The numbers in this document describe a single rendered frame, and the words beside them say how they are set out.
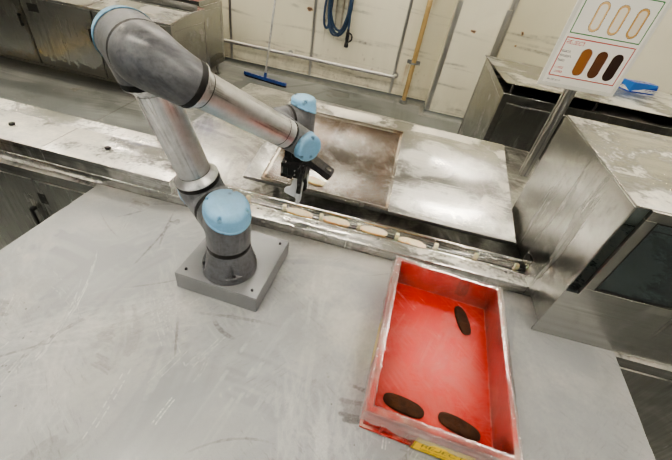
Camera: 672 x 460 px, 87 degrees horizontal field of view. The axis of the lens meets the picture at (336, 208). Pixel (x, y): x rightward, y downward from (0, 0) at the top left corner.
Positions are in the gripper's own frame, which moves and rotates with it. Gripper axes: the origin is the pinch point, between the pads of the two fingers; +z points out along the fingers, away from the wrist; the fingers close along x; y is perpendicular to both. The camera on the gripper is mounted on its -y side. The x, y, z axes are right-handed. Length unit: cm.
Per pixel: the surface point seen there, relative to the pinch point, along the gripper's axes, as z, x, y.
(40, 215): 37, 8, 111
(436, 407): 11, 54, -50
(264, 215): 7.1, 7.0, 11.2
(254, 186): 11.1, -12.9, 23.1
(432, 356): 11, 41, -49
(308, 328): 11.5, 42.2, -15.1
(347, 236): 7.6, 6.6, -18.7
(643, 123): 0, -164, -189
